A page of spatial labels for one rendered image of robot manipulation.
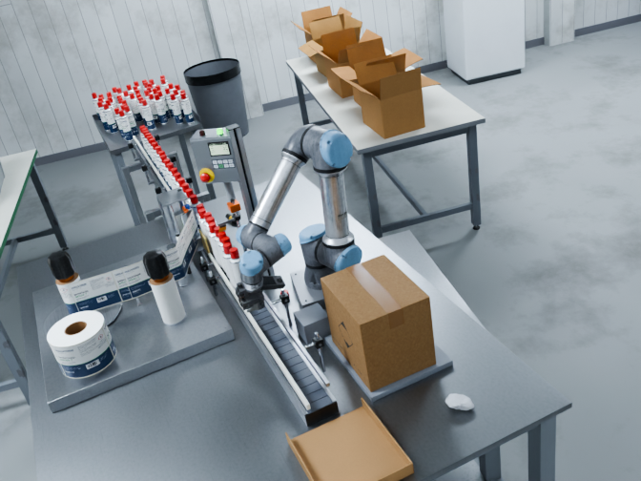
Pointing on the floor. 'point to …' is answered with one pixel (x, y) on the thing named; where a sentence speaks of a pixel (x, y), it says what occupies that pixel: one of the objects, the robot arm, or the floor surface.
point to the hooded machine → (485, 38)
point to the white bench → (20, 162)
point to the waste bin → (217, 94)
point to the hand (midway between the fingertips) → (258, 305)
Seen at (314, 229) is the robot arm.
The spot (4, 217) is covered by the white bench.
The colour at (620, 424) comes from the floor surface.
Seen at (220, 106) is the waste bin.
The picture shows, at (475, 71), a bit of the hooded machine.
